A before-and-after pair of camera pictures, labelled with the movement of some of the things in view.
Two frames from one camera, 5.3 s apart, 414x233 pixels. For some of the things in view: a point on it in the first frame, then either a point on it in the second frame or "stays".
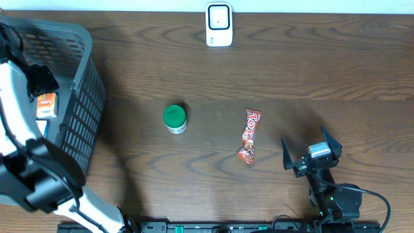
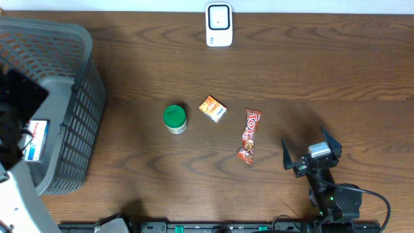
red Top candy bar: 247,153 stays
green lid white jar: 174,119 stays
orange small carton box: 46,105 → 213,109
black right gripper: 300,170 stays
